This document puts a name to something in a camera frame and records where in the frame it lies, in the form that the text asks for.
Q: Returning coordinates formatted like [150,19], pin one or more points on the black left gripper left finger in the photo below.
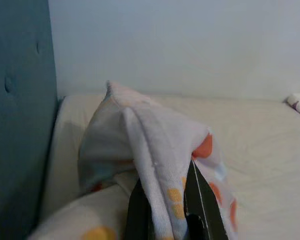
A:
[137,220]

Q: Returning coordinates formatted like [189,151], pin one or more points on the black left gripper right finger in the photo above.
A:
[202,215]

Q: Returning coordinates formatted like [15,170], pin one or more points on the pink dotted pillow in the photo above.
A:
[150,130]

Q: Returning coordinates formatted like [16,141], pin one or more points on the cream sheet bed mattress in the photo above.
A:
[265,162]

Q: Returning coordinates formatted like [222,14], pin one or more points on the blue tufted headboard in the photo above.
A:
[20,100]

